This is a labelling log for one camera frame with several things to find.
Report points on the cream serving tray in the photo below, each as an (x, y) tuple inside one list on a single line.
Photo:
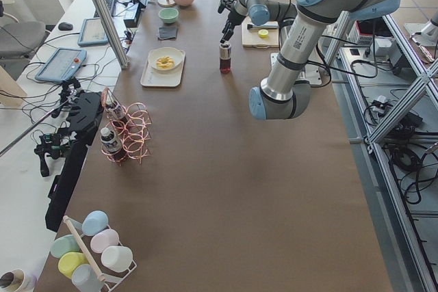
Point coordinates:
[(154, 79)]

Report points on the tea bottle front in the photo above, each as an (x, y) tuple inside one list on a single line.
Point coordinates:
[(111, 144)]

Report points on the wooden cutting board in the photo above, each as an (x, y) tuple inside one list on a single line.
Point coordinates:
[(250, 38)]

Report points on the half lemon slice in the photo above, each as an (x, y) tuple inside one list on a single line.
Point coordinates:
[(263, 33)]

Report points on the steel cylinder grinder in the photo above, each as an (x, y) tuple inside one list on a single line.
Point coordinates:
[(265, 26)]

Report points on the green ceramic bowl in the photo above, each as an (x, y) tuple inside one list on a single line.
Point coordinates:
[(168, 15)]

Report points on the grey folded cloth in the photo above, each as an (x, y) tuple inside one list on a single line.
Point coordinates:
[(167, 32)]

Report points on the white round plate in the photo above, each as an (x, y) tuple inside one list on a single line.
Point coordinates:
[(165, 59)]

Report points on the black power adapter box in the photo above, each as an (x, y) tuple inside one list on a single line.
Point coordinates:
[(132, 15)]

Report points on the black keyboard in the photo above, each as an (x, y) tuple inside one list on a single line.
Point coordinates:
[(109, 0)]

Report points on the blue teach pendant far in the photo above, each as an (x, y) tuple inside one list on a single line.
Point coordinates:
[(92, 33)]

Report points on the blue teach pendant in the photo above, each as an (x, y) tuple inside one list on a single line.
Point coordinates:
[(92, 33), (62, 65)]

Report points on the red white equipment box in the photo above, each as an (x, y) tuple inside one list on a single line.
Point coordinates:
[(364, 31)]

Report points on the black computer mouse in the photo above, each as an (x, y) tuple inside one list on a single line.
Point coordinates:
[(64, 26)]

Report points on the blue teach pendant near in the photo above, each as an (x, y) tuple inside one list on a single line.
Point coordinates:
[(62, 65)]

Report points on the grey office chair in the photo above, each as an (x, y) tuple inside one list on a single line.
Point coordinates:
[(21, 39)]

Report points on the blue plastic cup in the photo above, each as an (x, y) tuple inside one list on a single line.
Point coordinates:
[(95, 222)]

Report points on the pink plastic cup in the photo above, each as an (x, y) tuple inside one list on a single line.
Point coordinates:
[(104, 240)]

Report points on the white plastic cup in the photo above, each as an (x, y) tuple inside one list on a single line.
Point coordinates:
[(117, 258)]

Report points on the green plastic cup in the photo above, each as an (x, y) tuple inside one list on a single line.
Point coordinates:
[(63, 245)]

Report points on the yellow plastic cup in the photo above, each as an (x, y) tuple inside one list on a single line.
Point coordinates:
[(69, 262)]

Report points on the grey plastic cup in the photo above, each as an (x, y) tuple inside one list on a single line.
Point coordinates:
[(85, 278)]

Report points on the paper cup container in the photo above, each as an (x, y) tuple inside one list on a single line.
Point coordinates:
[(17, 280)]

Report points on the copper wire bottle rack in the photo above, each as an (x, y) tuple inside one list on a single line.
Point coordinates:
[(134, 134)]

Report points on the aluminium frame post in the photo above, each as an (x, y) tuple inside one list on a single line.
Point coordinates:
[(110, 30)]

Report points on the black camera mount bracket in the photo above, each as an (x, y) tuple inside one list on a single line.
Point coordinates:
[(71, 143)]

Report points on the white wire cup rack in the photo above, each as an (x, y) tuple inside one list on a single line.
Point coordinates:
[(112, 279)]

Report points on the wooden rack handle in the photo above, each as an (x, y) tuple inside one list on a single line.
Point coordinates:
[(75, 228)]

